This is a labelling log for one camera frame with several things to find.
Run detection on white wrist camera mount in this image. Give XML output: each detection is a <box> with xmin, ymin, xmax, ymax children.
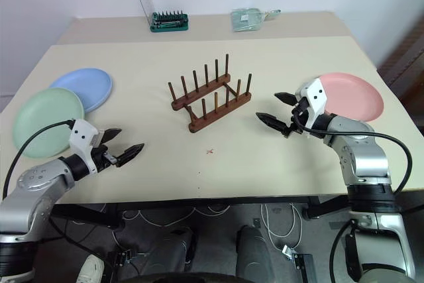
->
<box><xmin>68</xmin><ymin>118</ymin><xmax>101</xmax><ymax>173</ymax></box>
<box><xmin>294</xmin><ymin>78</ymin><xmax>329</xmax><ymax>132</ymax></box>

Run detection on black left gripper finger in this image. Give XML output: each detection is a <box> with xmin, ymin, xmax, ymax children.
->
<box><xmin>116</xmin><ymin>142</ymin><xmax>146</xmax><ymax>168</ymax></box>
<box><xmin>99</xmin><ymin>127</ymin><xmax>123</xmax><ymax>147</ymax></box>

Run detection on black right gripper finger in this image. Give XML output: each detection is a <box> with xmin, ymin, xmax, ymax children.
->
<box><xmin>255</xmin><ymin>112</ymin><xmax>289</xmax><ymax>137</ymax></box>
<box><xmin>274</xmin><ymin>91</ymin><xmax>301</xmax><ymax>106</ymax></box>

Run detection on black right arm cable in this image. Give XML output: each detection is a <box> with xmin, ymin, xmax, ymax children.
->
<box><xmin>290</xmin><ymin>105</ymin><xmax>414</xmax><ymax>195</ymax></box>

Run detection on pink red plate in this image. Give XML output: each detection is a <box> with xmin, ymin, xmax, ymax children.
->
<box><xmin>315</xmin><ymin>72</ymin><xmax>386</xmax><ymax>123</ymax></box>

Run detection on brown slatted furniture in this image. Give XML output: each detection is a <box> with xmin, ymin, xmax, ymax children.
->
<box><xmin>377</xmin><ymin>14</ymin><xmax>424</xmax><ymax>105</ymax></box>

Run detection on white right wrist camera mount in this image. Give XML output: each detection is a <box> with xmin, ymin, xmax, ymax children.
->
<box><xmin>294</xmin><ymin>78</ymin><xmax>329</xmax><ymax>132</ymax></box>

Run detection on white shoe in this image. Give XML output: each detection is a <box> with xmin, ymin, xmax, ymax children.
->
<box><xmin>76</xmin><ymin>254</ymin><xmax>105</xmax><ymax>283</ymax></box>

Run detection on clear plastic bag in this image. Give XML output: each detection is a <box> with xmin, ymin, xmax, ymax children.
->
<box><xmin>230</xmin><ymin>7</ymin><xmax>283</xmax><ymax>33</ymax></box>

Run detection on black table frame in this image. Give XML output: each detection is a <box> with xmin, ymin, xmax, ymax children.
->
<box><xmin>51</xmin><ymin>194</ymin><xmax>350</xmax><ymax>229</ymax></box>

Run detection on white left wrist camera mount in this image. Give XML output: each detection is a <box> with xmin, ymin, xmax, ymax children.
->
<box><xmin>68</xmin><ymin>118</ymin><xmax>101</xmax><ymax>173</ymax></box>

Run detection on wooden dish rack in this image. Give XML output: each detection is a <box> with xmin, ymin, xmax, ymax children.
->
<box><xmin>167</xmin><ymin>53</ymin><xmax>254</xmax><ymax>133</ymax></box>

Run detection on black floor bracket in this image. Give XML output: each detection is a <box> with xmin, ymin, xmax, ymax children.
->
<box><xmin>280</xmin><ymin>244</ymin><xmax>315</xmax><ymax>280</ymax></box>

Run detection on blue plate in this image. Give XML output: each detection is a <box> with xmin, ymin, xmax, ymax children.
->
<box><xmin>49</xmin><ymin>68</ymin><xmax>114</xmax><ymax>114</ymax></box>

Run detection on green plate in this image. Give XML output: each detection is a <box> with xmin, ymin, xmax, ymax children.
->
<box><xmin>13</xmin><ymin>87</ymin><xmax>85</xmax><ymax>159</ymax></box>

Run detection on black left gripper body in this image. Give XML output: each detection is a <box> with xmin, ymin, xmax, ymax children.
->
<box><xmin>90</xmin><ymin>144</ymin><xmax>120</xmax><ymax>174</ymax></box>

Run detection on green screwdriver bit set case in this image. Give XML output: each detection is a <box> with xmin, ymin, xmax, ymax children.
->
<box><xmin>136</xmin><ymin>0</ymin><xmax>191</xmax><ymax>33</ymax></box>

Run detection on dark rounded shape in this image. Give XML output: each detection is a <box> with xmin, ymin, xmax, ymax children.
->
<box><xmin>235</xmin><ymin>225</ymin><xmax>276</xmax><ymax>283</ymax></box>
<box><xmin>145</xmin><ymin>225</ymin><xmax>197</xmax><ymax>283</ymax></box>

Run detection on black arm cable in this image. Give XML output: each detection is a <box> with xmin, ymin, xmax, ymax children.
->
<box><xmin>290</xmin><ymin>105</ymin><xmax>414</xmax><ymax>195</ymax></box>
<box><xmin>1</xmin><ymin>119</ymin><xmax>76</xmax><ymax>199</ymax></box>

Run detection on white floor cable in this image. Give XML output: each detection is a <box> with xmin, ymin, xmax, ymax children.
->
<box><xmin>260</xmin><ymin>202</ymin><xmax>304</xmax><ymax>251</ymax></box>
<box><xmin>121</xmin><ymin>203</ymin><xmax>233</xmax><ymax>228</ymax></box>

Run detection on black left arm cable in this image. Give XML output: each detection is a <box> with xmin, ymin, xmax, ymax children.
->
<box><xmin>1</xmin><ymin>119</ymin><xmax>76</xmax><ymax>199</ymax></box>

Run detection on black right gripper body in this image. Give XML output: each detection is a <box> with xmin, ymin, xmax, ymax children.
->
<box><xmin>282</xmin><ymin>96</ymin><xmax>314</xmax><ymax>139</ymax></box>

